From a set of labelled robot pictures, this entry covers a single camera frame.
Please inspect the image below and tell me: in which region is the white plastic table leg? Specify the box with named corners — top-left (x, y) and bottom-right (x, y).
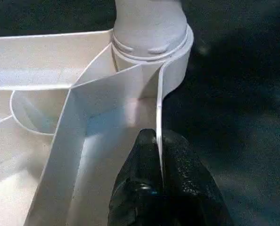
top-left (111, 0), bottom-right (190, 59)

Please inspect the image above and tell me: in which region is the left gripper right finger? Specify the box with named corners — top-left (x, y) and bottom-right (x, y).
top-left (161, 129), bottom-right (230, 226)

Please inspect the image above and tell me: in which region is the white plastic table top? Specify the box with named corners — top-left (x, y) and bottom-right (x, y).
top-left (0, 23), bottom-right (194, 226)

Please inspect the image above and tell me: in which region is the black work mat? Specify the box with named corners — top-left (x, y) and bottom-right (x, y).
top-left (0, 0), bottom-right (280, 226)

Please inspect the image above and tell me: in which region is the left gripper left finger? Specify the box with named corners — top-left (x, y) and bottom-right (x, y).
top-left (108, 128), bottom-right (165, 226)

